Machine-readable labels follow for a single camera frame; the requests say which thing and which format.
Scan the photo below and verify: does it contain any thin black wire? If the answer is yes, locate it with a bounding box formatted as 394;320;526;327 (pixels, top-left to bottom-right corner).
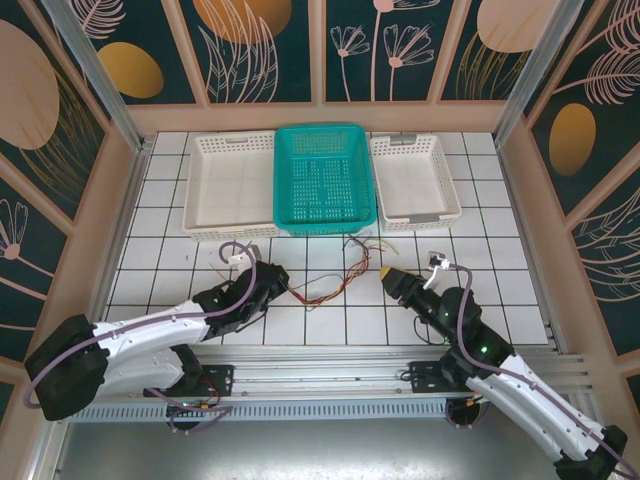
342;236;374;261

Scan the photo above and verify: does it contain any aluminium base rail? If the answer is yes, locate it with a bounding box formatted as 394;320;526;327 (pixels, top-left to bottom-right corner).
189;344;596;401

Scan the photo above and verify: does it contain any aluminium frame post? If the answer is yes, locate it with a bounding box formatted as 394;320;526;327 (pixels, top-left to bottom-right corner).
492;0;591;149
42;0;151;154

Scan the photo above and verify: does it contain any grey slotted cable duct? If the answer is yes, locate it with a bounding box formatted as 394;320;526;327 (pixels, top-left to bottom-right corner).
69;399;451;424

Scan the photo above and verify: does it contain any large white plastic basket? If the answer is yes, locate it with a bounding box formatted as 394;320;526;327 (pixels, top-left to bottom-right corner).
180;132;281;243

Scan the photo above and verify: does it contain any small electronics board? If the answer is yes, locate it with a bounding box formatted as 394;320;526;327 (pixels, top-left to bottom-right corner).
167;382;224;416

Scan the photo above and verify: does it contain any thin red wire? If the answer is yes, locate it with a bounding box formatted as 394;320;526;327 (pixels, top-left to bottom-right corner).
288;247;374;309

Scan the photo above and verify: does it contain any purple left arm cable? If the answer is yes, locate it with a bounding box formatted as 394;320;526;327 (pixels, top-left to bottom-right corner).
23;241;259;436

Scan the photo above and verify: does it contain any black round cable grommet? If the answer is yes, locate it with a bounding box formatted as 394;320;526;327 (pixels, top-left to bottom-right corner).
445;398;489;430
166;408;202;435

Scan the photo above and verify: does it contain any small white plastic basket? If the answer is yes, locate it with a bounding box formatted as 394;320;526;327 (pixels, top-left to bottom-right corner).
368;133;462;232

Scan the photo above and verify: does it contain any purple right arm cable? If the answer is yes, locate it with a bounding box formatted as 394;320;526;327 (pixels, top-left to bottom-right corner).
446;263;640;480

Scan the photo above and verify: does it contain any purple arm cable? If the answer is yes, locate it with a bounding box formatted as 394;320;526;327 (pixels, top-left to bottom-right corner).
446;263;640;480
23;241;259;436

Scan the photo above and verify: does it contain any teal plastic basket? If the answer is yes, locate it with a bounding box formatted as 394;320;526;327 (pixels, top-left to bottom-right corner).
272;124;379;237

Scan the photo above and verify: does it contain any aluminium table side rail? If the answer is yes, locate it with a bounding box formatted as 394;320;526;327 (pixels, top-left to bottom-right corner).
492;142;574;357
79;139;154;364

